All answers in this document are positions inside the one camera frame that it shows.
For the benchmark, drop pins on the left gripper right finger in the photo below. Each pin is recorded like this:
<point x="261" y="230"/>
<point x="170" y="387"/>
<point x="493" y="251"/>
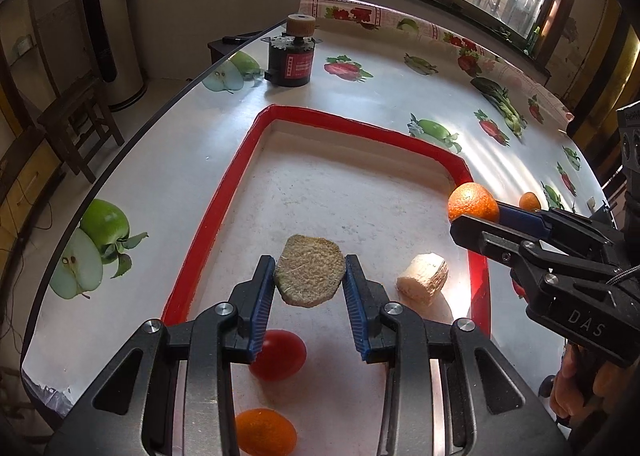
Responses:
<point x="364" y="300"/>

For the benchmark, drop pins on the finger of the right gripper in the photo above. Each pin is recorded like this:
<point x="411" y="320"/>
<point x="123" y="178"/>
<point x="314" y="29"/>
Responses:
<point x="492" y="240"/>
<point x="553" y="224"/>

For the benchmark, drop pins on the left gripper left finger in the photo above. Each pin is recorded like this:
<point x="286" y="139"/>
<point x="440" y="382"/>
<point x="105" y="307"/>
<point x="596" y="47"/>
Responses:
<point x="252" y="301"/>

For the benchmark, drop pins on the small tangerine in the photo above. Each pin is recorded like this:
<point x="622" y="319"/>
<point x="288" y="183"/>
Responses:
<point x="529" y="202"/>

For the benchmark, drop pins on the large red tomato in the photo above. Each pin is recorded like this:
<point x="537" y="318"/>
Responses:
<point x="283" y="354"/>

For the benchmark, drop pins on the large round cork block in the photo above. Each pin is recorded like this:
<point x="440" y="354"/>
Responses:
<point x="309" y="271"/>

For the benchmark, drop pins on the pale cork chunk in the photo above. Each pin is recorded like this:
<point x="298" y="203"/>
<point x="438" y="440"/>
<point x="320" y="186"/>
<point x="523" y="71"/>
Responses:
<point x="424" y="278"/>

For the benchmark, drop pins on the large orange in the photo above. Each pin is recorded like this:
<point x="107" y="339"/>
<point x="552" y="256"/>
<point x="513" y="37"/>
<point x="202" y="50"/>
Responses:
<point x="265" y="432"/>

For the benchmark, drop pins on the person right hand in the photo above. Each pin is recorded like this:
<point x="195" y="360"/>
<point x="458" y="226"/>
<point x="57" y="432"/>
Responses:
<point x="609" y="386"/>

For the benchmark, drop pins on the red white tray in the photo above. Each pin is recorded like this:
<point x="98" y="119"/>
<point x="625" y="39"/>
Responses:
<point x="378" y="194"/>

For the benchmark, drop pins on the dark red jar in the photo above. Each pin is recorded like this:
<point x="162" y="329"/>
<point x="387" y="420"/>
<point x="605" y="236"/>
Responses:
<point x="291" y="54"/>

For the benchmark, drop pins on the wooden stool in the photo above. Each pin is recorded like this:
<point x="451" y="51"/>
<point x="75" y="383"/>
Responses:
<point x="79" y="123"/>

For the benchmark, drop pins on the white standing air conditioner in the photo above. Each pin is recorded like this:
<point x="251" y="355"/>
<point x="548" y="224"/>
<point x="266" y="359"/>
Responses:
<point x="112" y="51"/>

